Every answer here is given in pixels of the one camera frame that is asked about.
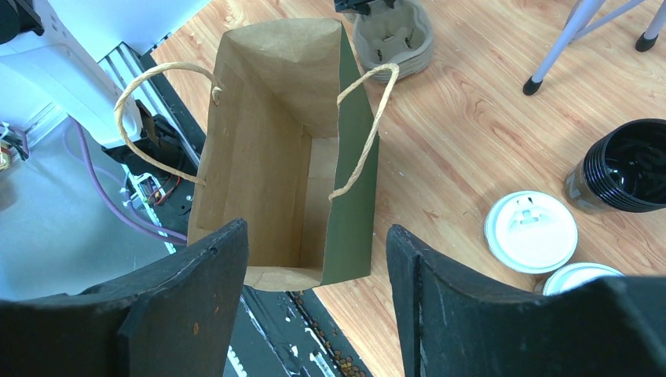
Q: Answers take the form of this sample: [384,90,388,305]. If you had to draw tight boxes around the grey camera tripod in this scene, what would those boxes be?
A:
[522,0,666,97]

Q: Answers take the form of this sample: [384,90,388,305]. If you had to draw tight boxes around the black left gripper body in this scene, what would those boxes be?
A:
[334,0,397,15]

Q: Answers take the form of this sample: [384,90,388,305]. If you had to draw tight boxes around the grey pulp cup carrier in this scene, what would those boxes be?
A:
[345,1,434,79]

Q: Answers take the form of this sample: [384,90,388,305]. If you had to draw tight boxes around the black paper cup stack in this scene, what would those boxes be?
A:
[563,119,665,214]

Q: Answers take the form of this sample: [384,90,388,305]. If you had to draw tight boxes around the white single cup lid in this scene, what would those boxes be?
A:
[535,262,624,296]

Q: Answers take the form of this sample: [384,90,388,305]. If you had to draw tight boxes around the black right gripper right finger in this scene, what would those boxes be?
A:
[386,225,665,376]

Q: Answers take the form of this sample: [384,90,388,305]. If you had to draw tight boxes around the green paper bag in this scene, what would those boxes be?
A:
[113,17,401,294]

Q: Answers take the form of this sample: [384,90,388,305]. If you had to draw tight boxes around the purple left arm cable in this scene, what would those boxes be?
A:
[68,116,189,247]

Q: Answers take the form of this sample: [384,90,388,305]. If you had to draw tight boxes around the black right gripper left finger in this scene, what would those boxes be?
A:
[1,219,248,376]

